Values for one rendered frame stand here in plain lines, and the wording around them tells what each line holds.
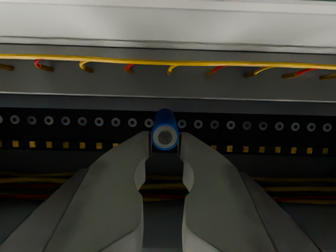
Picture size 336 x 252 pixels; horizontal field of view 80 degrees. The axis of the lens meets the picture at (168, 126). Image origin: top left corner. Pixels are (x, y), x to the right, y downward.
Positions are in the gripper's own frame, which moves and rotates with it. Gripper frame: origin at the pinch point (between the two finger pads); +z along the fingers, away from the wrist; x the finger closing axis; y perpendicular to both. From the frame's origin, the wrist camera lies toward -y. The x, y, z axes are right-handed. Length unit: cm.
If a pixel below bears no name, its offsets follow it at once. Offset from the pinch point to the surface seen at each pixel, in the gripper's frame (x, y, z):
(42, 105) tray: -14.7, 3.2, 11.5
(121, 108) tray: -5.3, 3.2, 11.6
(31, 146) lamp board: -16.5, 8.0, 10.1
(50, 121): -14.1, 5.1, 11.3
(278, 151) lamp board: 14.5, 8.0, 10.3
